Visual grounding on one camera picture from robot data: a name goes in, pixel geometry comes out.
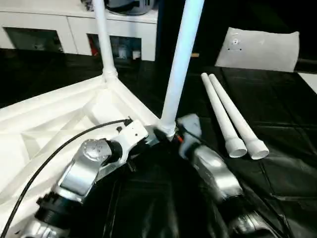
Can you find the white plastic table leg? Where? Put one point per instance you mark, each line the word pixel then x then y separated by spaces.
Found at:
pixel 181 64
pixel 240 119
pixel 223 116
pixel 104 39

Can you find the white plastic table top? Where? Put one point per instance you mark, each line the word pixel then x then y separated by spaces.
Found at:
pixel 44 129

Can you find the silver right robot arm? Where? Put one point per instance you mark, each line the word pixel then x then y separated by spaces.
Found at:
pixel 223 183

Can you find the small tan label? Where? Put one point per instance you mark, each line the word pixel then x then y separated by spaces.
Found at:
pixel 195 54

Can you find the black work mat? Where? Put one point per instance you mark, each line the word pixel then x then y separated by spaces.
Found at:
pixel 277 114

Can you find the red bottle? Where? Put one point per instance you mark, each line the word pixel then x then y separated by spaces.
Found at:
pixel 93 45

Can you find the white cushion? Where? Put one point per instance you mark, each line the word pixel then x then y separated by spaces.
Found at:
pixel 257 49

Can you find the grey clutter on cabinet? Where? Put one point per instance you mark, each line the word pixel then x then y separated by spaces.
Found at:
pixel 126 5

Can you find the white flat board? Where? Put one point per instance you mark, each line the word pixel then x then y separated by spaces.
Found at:
pixel 309 82

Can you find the white cabinet with glass doors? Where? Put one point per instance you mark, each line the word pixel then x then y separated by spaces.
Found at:
pixel 49 29

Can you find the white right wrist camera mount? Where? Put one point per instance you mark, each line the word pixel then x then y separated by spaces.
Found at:
pixel 190 129

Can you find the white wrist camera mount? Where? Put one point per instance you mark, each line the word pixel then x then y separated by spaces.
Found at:
pixel 190 129
pixel 132 136

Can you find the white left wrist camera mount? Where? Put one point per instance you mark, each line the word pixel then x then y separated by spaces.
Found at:
pixel 132 136

